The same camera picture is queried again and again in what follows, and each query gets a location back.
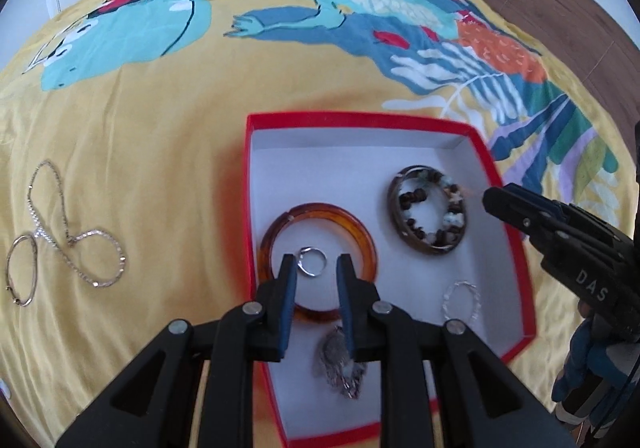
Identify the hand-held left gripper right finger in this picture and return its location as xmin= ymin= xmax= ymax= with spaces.
xmin=336 ymin=254 xmax=576 ymax=448

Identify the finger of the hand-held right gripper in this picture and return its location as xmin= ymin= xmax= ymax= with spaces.
xmin=481 ymin=187 xmax=547 ymax=242
xmin=504 ymin=183 xmax=567 ymax=219

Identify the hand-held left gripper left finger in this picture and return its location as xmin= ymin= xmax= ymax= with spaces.
xmin=55 ymin=254 xmax=298 ymax=448

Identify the small silver ring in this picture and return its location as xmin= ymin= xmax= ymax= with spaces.
xmin=295 ymin=247 xmax=328 ymax=277

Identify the silver pendant earring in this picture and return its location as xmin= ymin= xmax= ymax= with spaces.
xmin=314 ymin=325 xmax=368 ymax=400

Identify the pale green beaded bracelet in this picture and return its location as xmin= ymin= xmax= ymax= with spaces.
xmin=407 ymin=169 xmax=467 ymax=246

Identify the twisted silver bracelet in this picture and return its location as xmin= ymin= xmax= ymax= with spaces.
xmin=440 ymin=280 xmax=482 ymax=326

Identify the amber resin bangle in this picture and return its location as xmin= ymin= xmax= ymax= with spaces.
xmin=258 ymin=202 xmax=377 ymax=326

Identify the brown and white beaded bracelet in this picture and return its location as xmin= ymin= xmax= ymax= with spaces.
xmin=399 ymin=173 xmax=451 ymax=241

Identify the dark brown bangle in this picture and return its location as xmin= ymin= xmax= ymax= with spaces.
xmin=387 ymin=165 xmax=468 ymax=259

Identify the red cardboard box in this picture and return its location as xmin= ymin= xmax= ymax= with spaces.
xmin=243 ymin=113 xmax=537 ymax=448

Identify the person's right forearm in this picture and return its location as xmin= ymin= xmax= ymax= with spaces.
xmin=552 ymin=300 xmax=633 ymax=434

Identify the yellow printed blanket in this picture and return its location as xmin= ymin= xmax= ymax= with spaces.
xmin=0 ymin=0 xmax=626 ymax=448

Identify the silver chain necklace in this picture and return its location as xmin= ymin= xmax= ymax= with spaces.
xmin=25 ymin=159 xmax=127 ymax=289

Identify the silver hoop bracelet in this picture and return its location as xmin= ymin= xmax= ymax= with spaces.
xmin=6 ymin=234 xmax=40 ymax=307

